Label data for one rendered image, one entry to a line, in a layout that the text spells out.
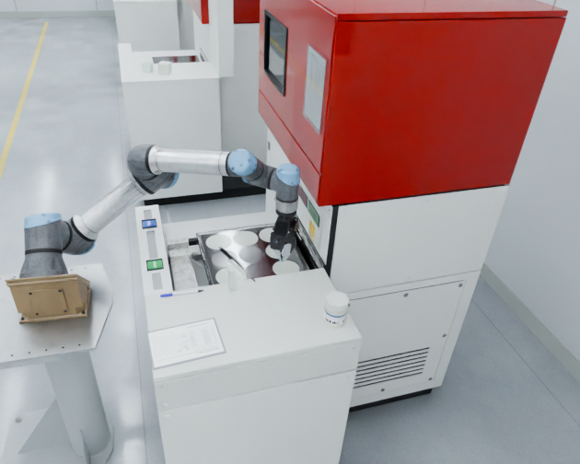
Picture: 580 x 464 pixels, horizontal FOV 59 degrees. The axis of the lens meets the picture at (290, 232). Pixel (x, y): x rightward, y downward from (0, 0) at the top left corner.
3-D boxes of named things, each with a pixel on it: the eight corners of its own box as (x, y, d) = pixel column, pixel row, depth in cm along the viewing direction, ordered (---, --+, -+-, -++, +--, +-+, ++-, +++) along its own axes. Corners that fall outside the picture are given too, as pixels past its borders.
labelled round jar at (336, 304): (340, 311, 164) (343, 288, 159) (348, 326, 159) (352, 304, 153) (319, 315, 162) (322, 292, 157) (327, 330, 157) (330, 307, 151)
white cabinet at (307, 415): (271, 333, 286) (276, 211, 239) (332, 501, 211) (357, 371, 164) (154, 355, 268) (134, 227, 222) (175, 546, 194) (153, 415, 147)
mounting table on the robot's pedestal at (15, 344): (-29, 396, 163) (-43, 369, 156) (-4, 302, 198) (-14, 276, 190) (118, 371, 174) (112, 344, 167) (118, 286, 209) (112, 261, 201)
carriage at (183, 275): (188, 247, 206) (187, 241, 205) (202, 308, 178) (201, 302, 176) (168, 249, 204) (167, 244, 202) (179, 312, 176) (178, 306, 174)
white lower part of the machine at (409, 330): (371, 290, 320) (393, 175, 273) (438, 397, 256) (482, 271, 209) (261, 308, 301) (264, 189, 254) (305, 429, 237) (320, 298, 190)
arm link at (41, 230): (15, 251, 170) (15, 213, 172) (45, 256, 182) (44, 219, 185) (44, 246, 166) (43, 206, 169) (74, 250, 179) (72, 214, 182)
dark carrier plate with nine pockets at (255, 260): (282, 225, 215) (282, 224, 215) (307, 276, 188) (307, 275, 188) (200, 236, 206) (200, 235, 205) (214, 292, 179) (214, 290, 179)
